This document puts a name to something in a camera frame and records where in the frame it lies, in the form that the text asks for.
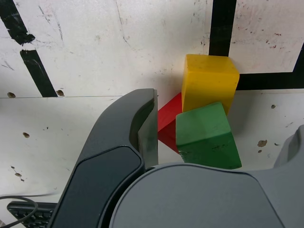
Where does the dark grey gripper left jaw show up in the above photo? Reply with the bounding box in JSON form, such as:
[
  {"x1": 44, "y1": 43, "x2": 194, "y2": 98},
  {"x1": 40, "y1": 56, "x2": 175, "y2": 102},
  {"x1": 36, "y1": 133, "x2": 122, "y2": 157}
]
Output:
[{"x1": 48, "y1": 88, "x2": 159, "y2": 228}]

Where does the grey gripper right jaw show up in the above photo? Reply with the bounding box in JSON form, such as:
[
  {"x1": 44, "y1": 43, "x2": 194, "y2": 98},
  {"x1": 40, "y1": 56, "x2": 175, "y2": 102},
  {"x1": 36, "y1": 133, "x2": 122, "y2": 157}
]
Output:
[{"x1": 109, "y1": 123, "x2": 304, "y2": 228}]

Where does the green cube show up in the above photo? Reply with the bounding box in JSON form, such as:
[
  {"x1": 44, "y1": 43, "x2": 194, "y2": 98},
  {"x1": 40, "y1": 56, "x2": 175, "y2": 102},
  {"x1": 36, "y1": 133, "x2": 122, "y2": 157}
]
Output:
[{"x1": 175, "y1": 101, "x2": 242, "y2": 170}]

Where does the red cube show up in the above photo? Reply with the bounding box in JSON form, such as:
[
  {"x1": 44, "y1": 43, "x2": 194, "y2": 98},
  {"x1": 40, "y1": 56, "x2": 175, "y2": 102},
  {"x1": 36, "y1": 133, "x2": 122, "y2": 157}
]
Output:
[{"x1": 157, "y1": 92, "x2": 183, "y2": 156}]

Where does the yellow cube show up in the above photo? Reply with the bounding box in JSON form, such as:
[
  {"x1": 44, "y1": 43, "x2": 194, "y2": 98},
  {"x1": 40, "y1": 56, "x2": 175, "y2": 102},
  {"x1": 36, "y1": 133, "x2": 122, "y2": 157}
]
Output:
[{"x1": 181, "y1": 54, "x2": 240, "y2": 116}]

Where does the black tape square outline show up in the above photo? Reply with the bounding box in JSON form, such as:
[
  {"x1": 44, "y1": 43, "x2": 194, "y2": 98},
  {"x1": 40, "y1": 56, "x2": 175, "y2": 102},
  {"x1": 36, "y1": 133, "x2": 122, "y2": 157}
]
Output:
[{"x1": 208, "y1": 0, "x2": 304, "y2": 91}]

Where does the black keyboard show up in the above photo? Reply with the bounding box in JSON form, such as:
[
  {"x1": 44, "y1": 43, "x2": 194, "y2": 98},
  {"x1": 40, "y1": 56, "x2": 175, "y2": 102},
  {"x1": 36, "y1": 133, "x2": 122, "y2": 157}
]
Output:
[{"x1": 6, "y1": 200, "x2": 59, "y2": 228}]

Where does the black tape strip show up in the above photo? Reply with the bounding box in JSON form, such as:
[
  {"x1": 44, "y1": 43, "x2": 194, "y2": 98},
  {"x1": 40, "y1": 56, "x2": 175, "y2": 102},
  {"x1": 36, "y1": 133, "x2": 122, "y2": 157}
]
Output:
[{"x1": 0, "y1": 0, "x2": 59, "y2": 98}]

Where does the black cable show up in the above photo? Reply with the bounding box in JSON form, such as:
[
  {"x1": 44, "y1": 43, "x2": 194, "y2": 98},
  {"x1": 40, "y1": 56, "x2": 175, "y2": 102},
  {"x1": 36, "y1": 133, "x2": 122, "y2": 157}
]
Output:
[{"x1": 0, "y1": 194, "x2": 38, "y2": 228}]

